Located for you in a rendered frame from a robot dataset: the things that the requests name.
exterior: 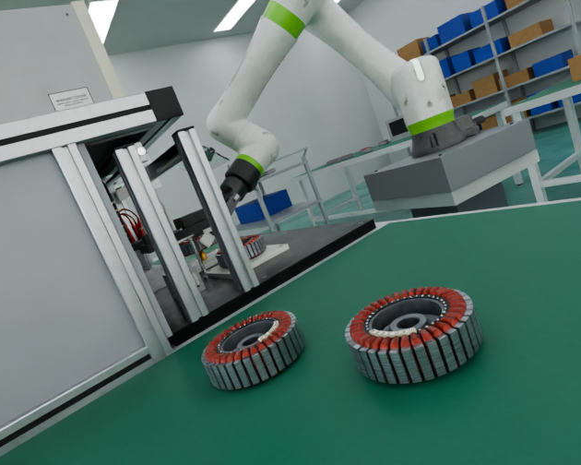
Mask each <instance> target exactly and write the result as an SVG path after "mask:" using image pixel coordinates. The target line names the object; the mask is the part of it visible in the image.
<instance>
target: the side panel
mask: <svg viewBox="0 0 581 465"><path fill-rule="evenodd" d="M172 353H173V350H172V346H171V344H170V343H169V341H168V339H167V337H166V335H165V332H164V330H163V328H162V326H161V324H160V321H159V319H158V317H157V315H156V313H155V311H154V309H153V307H152V305H151V302H150V300H149V298H148V296H147V294H146V292H145V289H144V287H143V285H142V283H141V281H140V279H139V277H138V275H137V273H136V270H135V268H134V266H133V264H132V262H131V259H130V257H129V255H128V254H127V252H126V250H125V246H124V244H123V242H122V240H121V238H120V236H119V234H118V232H117V230H116V228H115V226H114V224H113V221H112V219H111V216H110V214H109V212H108V210H107V208H106V207H105V205H104V202H103V200H102V198H101V195H100V193H99V191H98V189H97V186H96V185H95V183H94V181H93V179H92V177H91V175H90V172H89V169H88V167H87V165H86V163H85V162H84V159H83V157H82V155H81V153H80V151H79V149H78V147H77V143H74V144H70V145H67V147H64V148H61V147H60V148H56V149H52V151H51V152H47V153H43V154H41V155H37V156H33V157H29V158H27V159H23V160H19V161H13V162H10V163H6V164H2V165H0V457H1V456H3V455H4V454H5V453H7V452H8V451H10V450H12V449H13V448H15V447H17V446H19V445H21V444H22V443H24V442H26V441H27V440H29V439H31V438H32V437H34V436H35V435H37V434H39V433H40V432H42V431H44V430H45V429H47V428H49V427H50V426H52V425H54V424H55V423H58V422H59V421H61V420H63V419H64V418H65V417H67V416H68V415H70V414H72V413H73V412H75V411H77V410H79V409H81V408H82V407H84V406H86V405H87V404H89V403H91V402H92V401H94V400H95V399H97V398H99V397H100V396H102V395H104V394H105V393H107V392H109V391H110V390H112V389H114V388H116V387H118V386H119V385H121V384H122V383H124V382H125V381H126V380H128V379H130V378H131V377H133V376H135V375H137V374H139V373H140V372H142V371H144V370H145V369H147V368H149V367H150V366H152V365H153V364H155V363H157V362H158V361H160V360H162V359H163V358H164V357H167V356H168V355H170V354H172Z"/></svg>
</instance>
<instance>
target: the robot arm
mask: <svg viewBox="0 0 581 465"><path fill-rule="evenodd" d="M303 30H307V31H308V32H310V33H312V34H313V35H314V36H315V37H317V38H318V39H320V40H321V41H322V42H324V43H326V44H327V45H328V46H330V47H331V48H333V49H334V50H335V51H336V52H338V53H339V54H341V55H342V56H343V57H344V58H346V59H347V60H348V61H349V62H350V63H352V64H353V65H354V66H355V67H356V68H357V69H359V70H360V71H361V72H362V73H363V74H364V75H365V76H366V77H367V78H368V79H369V80H370V81H371V82H372V83H374V85H375V86H376V87H377V88H378V89H379V90H380V91H381V92H382V93H383V94H384V95H385V96H386V97H387V98H388V99H389V101H390V102H391V103H392V104H393V105H394V106H395V107H396V108H397V109H398V110H399V111H401V113H402V116H403V119H404V122H405V125H406V128H407V129H408V131H409V133H410V135H411V139H412V152H411V155H412V158H418V157H421V156H424V155H428V154H431V153H434V152H436V151H439V150H441V149H446V148H449V147H451V146H454V145H455V144H458V143H460V142H462V141H464V140H466V139H467V137H471V136H473V135H476V134H478V133H480V127H479V126H478V125H479V124H481V123H484V122H485V117H484V116H483V115H480V116H478V117H475V118H473V119H472V117H471V115H470V114H466V115H463V116H460V117H458V118H455V117H454V108H453V104H452V102H451V99H450V96H449V92H448V89H447V86H446V84H445V78H444V75H443V72H442V69H441V67H440V64H439V61H438V59H437V58H436V57H435V56H433V55H425V56H421V57H417V58H414V59H412V60H410V61H408V62H407V61H405V60H404V59H402V58H401V57H399V56H398V55H396V54H394V53H393V52H392V51H390V50H389V49H387V48H386V47H385V46H384V45H383V44H382V43H380V42H379V41H378V40H376V39H375V38H374V37H373V36H372V35H370V34H369V33H368V32H367V31H366V30H364V29H363V28H362V27H361V26H360V25H359V24H358V23H357V22H355V21H354V20H353V19H352V18H351V17H350V16H349V15H348V14H347V13H346V12H345V11H344V10H343V9H342V8H341V7H340V6H339V5H338V4H337V3H336V2H335V1H334V0H270V1H269V3H268V5H267V8H266V10H265V13H264V15H263V17H262V16H261V18H260V20H259V22H258V25H257V28H256V30H255V34H254V36H253V39H252V40H251V42H250V45H249V47H248V49H247V51H246V53H245V55H244V57H243V60H242V62H241V63H240V65H239V67H238V69H237V71H236V72H235V74H234V76H233V78H232V80H231V82H230V84H229V85H228V87H227V88H226V89H225V91H224V93H223V94H222V96H221V97H220V99H219V101H218V102H217V103H216V105H215V106H214V108H213V109H212V110H211V112H210V113H209V114H208V116H207V131H208V132H209V134H210V135H211V136H212V137H213V138H214V139H215V140H217V141H218V142H220V143H222V144H224V145H225V146H227V147H229V148H231V149H233V150H234V151H236V152H237V153H238V156H237V157H236V159H235V160H234V162H233V163H232V164H231V166H230V165H229V164H228V165H227V166H228V171H227V172H226V173H225V180H224V181H223V182H222V184H221V185H220V190H221V192H222V195H223V198H224V200H225V202H226V205H227V207H228V210H229V212H230V214H231V215H232V213H233V212H234V210H235V208H236V206H237V204H238V202H240V201H242V200H243V198H244V197H245V195H246V194H247V193H250V192H252V191H253V190H255V191H256V192H257V191H258V189H257V188H256V186H257V182H258V181H259V179H260V178H261V176H262V175H263V173H264V172H265V170H266V169H267V168H268V166H269V165H270V164H272V163H273V162H274V161H275V160H276V158H277V157H278V155H279V142H278V140H277V138H276V137H275V136H274V135H273V134H272V133H270V132H269V131H267V130H266V129H264V128H262V127H260V126H258V125H256V124H254V123H252V122H251V121H249V119H248V116H249V114H250V112H251V111H252V109H253V108H254V106H255V104H256V102H257V100H258V98H259V96H260V95H261V93H262V91H263V89H264V88H265V86H266V84H267V83H268V81H269V80H270V78H271V77H272V75H273V74H274V72H275V71H276V69H277V68H278V67H279V65H280V63H281V62H282V60H283V59H284V58H285V56H286V55H287V54H288V52H289V51H290V50H291V48H292V47H293V46H294V44H295V43H296V42H297V41H298V40H297V39H298V38H299V36H300V35H301V33H302V31H303Z"/></svg>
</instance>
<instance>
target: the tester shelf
mask: <svg viewBox="0 0 581 465"><path fill-rule="evenodd" d="M182 115H184V112H183V110H182V108H181V105H180V103H179V101H178V99H177V97H176V94H175V92H174V89H173V87H172V86H170V87H166V88H161V89H154V90H149V91H145V92H142V93H138V94H134V95H129V96H124V97H121V98H116V99H112V100H108V101H100V102H96V103H92V104H87V105H83V106H78V107H75V108H70V109H66V110H62V111H57V112H53V113H46V114H41V115H37V116H32V117H29V118H24V119H19V120H16V121H11V122H7V123H2V124H0V165H2V164H6V163H10V162H13V161H19V160H23V159H27V158H29V157H33V156H37V155H41V154H43V153H47V152H51V151H52V149H56V148H60V147H61V148H64V147H67V145H70V144H74V143H77V145H78V144H82V143H84V144H85V146H86V149H87V151H88V153H89V156H90V157H91V160H92V162H93V164H94V166H95V168H96V170H97V172H98V175H99V177H100V178H102V177H104V176H105V177H106V176H109V175H112V174H114V173H115V172H116V171H117V170H118V169H117V167H116V165H115V163H114V160H113V157H112V155H111V151H112V150H113V149H114V148H117V147H120V146H123V145H127V144H130V143H137V142H140V143H141V145H142V147H143V148H144V149H145V150H147V149H148V148H149V147H150V146H151V145H152V144H153V143H154V142H155V141H156V140H157V139H158V138H159V137H160V136H161V135H163V134H164V133H165V132H166V131H167V130H168V129H169V128H170V127H171V126H172V125H173V124H174V123H175V122H176V121H177V120H178V119H179V118H180V117H181V116H182Z"/></svg>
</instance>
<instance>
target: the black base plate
mask: <svg viewBox="0 0 581 465"><path fill-rule="evenodd" d="M375 228H376V226H375V223H374V219H369V220H362V221H349V222H342V223H335V224H328V225H321V226H314V227H308V228H301V229H294V230H287V231H280V232H267V233H260V234H258V235H262V237H263V239H264V241H265V244H266V245H273V244H288V246H289V249H288V250H286V251H284V252H282V253H280V254H278V255H277V256H274V257H272V258H270V259H269V260H268V261H266V262H264V263H262V264H260V265H258V266H256V267H255V268H253V270H254V272H255V275H256V277H257V280H258V282H259V285H257V286H256V287H252V288H251V290H250V291H248V292H243V291H241V292H238V290H237V288H236V286H235V283H234V281H233V280H232V279H218V278H207V279H204V274H203V271H201V272H199V275H200V277H201V280H202V281H203V283H204V285H205V288H206V289H205V290H204V291H202V292H200V293H201V296H202V298H203V300H204V302H205V305H206V307H207V310H208V312H209V314H207V315H206V316H201V317H200V318H199V319H198V320H197V321H195V322H193V323H192V322H190V321H186V319H185V316H184V313H183V311H182V309H181V306H180V305H179V303H178V301H177V299H174V298H172V296H171V294H170V292H169V290H168V287H167V286H166V287H164V288H162V289H160V290H158V291H156V292H154V295H155V297H156V299H157V301H158V303H159V306H160V309H161V311H162V313H163V314H164V316H165V319H166V321H167V323H168V325H169V327H170V329H171V332H172V336H170V337H169V338H168V341H169V342H170V343H171V344H173V345H175V346H179V345H181V344H182V343H184V342H186V341H187V340H190V339H191V338H193V337H194V336H195V335H197V334H199V333H200V332H202V331H204V330H205V329H207V328H210V327H211V326H213V325H215V324H216V323H218V322H220V320H222V319H224V318H225V317H227V316H229V315H231V314H233V313H234V312H236V311H238V310H239V309H241V308H243V307H244V306H246V305H248V304H249V303H251V302H253V301H254V300H256V299H258V298H259V297H261V296H263V295H264V294H266V293H268V292H270V291H272V290H273V289H275V288H277V287H278V286H279V285H281V284H283V283H284V282H286V281H288V280H290V279H292V278H293V277H295V276H297V275H298V274H300V273H302V272H303V271H305V270H307V269H308V268H310V267H311V266H313V265H315V264H316V263H318V262H320V261H322V260H323V259H325V258H327V257H328V256H331V255H332V254H334V253H336V252H337V251H338V250H340V249H341V248H343V247H345V246H346V245H348V244H350V243H352V242H354V241H355V240H357V239H359V238H361V237H362V236H364V235H365V234H366V233H369V232H370V231H372V230H374V229H375Z"/></svg>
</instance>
